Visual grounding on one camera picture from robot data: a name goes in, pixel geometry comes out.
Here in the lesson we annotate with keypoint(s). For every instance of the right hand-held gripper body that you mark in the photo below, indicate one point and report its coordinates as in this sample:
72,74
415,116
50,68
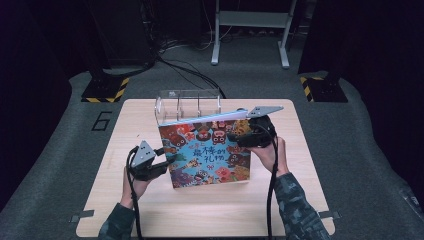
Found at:
258,130

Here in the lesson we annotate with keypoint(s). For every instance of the white metal stand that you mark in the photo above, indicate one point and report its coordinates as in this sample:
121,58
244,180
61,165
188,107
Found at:
250,33

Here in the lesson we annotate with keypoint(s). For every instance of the round black table grommet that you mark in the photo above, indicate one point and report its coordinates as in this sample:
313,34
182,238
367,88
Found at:
241,109

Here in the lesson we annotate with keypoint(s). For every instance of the grey tape strip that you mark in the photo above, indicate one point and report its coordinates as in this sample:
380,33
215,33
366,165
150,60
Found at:
81,215
330,214

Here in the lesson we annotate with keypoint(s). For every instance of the person's left hand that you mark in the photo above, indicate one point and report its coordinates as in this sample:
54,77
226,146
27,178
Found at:
136,191

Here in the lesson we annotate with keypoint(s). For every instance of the person's right hand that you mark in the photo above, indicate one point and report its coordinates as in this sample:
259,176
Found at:
268,158

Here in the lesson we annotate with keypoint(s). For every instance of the colourful picture book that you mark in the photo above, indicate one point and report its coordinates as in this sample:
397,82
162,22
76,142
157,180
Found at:
205,153

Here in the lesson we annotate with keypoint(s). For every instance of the black yellow-striped stand base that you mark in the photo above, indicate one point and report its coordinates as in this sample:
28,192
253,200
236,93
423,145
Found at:
106,88
325,88

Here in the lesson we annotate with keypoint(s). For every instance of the clear acrylic book rack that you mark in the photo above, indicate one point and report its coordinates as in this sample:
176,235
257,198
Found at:
186,101

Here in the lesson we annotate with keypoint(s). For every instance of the dark cabinet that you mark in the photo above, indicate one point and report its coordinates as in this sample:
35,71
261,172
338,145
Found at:
120,31

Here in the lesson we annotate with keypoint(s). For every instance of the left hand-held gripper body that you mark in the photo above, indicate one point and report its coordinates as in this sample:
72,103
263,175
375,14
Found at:
145,165

